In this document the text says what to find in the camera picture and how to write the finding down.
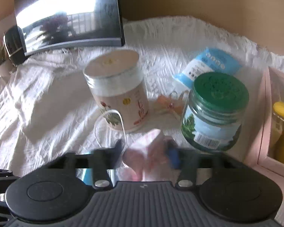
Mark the pink cardboard box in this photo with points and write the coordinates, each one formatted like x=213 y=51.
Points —
x=265 y=123

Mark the blue plastic packet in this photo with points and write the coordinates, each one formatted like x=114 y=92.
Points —
x=210 y=61

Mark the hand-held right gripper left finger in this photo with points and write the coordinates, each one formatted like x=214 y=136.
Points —
x=118 y=150

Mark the green lid glass jar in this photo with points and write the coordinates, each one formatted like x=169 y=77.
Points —
x=215 y=113

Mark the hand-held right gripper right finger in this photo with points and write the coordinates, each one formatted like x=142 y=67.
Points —
x=173 y=158

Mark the black round object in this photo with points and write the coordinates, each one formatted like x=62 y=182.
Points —
x=13 y=45

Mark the cream floral canister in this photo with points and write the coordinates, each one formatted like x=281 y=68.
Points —
x=118 y=92

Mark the white textured blanket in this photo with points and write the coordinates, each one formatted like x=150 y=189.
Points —
x=49 y=104

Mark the black computer monitor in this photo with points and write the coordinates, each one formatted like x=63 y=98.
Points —
x=68 y=16

